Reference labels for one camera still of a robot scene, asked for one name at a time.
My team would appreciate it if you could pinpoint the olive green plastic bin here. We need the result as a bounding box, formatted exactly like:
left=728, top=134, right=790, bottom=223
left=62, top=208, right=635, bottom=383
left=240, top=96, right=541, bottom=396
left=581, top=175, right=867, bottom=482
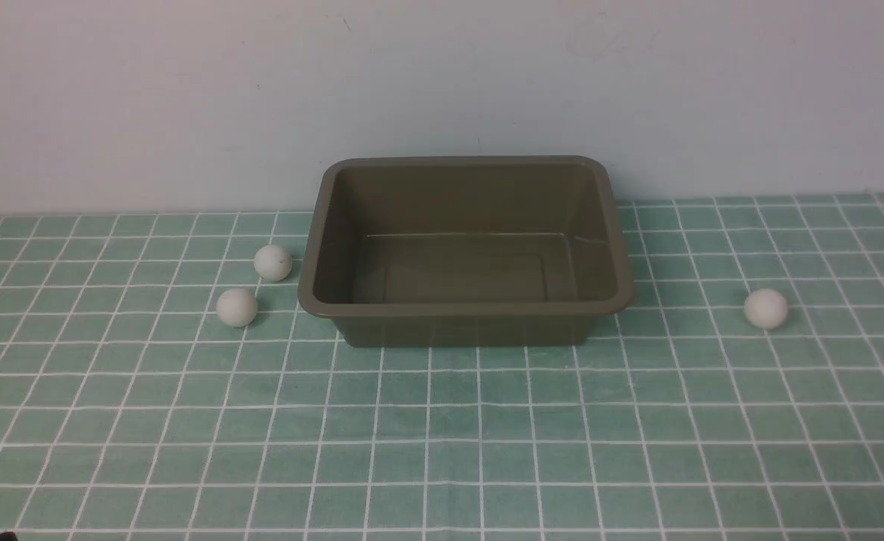
left=300, top=156, right=636, bottom=347

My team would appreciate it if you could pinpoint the white ping-pong ball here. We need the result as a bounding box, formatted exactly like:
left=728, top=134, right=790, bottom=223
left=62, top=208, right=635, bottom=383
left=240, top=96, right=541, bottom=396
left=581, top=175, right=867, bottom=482
left=216, top=288, right=258, bottom=328
left=252, top=244, right=294, bottom=282
left=743, top=289, right=789, bottom=330

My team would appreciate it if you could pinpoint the green checkered table mat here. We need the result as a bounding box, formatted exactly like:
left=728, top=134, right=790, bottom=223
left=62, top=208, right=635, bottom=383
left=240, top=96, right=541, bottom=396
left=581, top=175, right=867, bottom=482
left=0, top=194, right=884, bottom=540

